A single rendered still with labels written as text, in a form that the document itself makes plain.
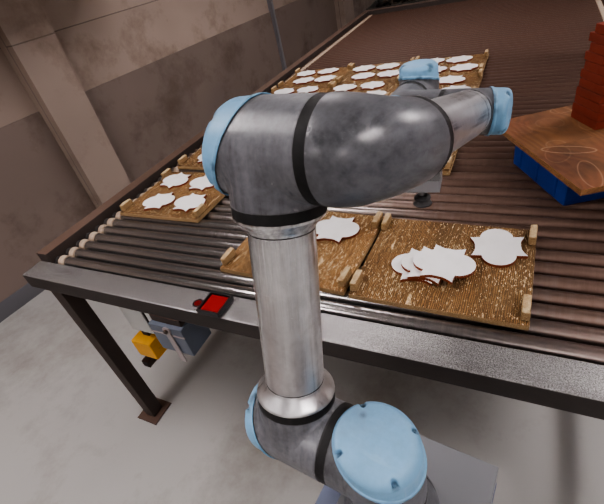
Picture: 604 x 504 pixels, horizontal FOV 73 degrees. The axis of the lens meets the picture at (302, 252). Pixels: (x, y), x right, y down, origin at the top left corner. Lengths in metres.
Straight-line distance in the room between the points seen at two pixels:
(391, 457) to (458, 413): 1.38
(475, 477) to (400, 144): 0.59
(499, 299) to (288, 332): 0.63
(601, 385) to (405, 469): 0.50
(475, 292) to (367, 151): 0.72
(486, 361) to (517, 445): 0.99
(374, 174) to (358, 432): 0.35
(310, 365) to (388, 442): 0.14
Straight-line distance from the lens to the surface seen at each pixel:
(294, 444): 0.64
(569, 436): 1.98
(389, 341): 0.98
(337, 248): 1.22
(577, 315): 1.07
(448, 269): 1.07
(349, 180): 0.39
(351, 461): 0.58
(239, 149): 0.44
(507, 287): 1.08
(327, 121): 0.39
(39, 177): 3.51
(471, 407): 1.97
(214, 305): 1.17
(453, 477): 0.82
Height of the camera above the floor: 1.67
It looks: 36 degrees down
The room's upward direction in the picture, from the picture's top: 14 degrees counter-clockwise
